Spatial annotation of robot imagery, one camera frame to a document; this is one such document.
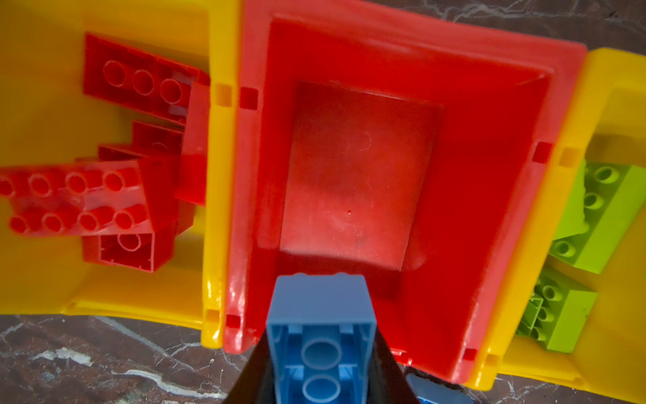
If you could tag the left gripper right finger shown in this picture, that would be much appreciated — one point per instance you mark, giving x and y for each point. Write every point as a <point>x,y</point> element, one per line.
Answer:
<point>387,382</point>

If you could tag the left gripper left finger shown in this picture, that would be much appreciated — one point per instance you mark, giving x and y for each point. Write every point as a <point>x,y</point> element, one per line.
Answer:
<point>255,384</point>

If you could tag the red lego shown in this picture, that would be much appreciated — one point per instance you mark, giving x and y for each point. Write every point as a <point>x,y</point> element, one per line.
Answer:
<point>142,81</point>
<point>89,198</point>
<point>143,251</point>
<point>192,177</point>
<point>147,140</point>

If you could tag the green lego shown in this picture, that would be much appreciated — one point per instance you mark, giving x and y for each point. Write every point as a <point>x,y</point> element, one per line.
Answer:
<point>557,311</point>
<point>614,195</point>

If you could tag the red bin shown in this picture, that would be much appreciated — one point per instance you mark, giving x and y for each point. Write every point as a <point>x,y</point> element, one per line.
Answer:
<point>384,143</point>

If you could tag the yellow bin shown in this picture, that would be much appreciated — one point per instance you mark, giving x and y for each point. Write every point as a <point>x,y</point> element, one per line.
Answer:
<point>117,135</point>
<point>605,123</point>

